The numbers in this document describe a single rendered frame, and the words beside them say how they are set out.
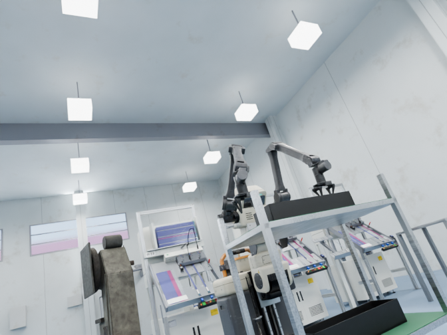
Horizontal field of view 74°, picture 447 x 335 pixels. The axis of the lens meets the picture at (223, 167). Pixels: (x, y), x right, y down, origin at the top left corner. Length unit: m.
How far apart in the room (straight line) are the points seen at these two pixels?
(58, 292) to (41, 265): 1.02
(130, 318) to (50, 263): 4.91
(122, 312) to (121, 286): 0.54
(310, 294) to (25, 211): 10.06
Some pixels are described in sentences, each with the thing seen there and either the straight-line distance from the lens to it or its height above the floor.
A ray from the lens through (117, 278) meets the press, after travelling 7.55.
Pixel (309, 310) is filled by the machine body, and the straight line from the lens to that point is 4.44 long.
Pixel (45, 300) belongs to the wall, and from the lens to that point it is 11.61.
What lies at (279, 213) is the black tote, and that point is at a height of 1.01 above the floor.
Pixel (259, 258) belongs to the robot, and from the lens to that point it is 2.11.
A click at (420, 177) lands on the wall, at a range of 7.01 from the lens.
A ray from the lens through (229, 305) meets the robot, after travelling 2.28.
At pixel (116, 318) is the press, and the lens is 7.50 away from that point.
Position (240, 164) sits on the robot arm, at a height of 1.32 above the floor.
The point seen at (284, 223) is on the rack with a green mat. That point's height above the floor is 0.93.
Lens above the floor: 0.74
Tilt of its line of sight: 21 degrees up
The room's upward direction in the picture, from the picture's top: 16 degrees counter-clockwise
